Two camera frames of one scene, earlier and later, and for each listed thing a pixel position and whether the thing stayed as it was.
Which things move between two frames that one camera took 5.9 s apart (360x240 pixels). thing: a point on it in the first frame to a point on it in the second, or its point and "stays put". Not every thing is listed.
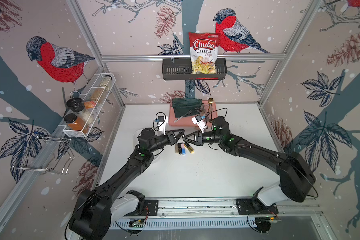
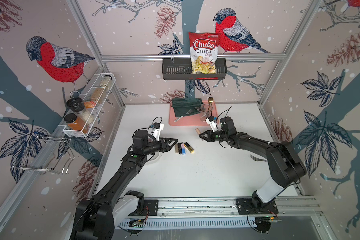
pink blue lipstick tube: x=183 y=148 stays put
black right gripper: x=198 y=137 to x=208 y=138
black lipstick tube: x=179 y=148 stays put
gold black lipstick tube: x=189 y=147 stays put
